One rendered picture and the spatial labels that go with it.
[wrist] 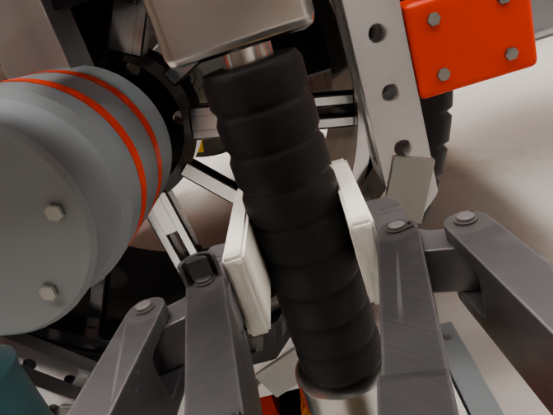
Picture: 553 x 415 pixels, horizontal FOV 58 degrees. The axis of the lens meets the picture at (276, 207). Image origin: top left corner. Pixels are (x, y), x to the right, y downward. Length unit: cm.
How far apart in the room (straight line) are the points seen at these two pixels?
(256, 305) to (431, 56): 28
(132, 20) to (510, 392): 109
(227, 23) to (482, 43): 28
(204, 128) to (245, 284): 35
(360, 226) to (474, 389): 105
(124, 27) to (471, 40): 30
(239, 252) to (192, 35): 7
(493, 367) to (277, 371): 92
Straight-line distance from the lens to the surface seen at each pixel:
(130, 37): 51
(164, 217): 54
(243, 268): 16
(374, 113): 40
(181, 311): 16
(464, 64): 41
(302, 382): 22
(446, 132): 51
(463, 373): 123
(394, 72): 39
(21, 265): 30
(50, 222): 28
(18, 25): 43
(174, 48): 17
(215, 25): 16
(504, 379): 133
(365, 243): 16
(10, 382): 43
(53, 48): 42
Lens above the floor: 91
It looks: 20 degrees down
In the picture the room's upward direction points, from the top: 18 degrees counter-clockwise
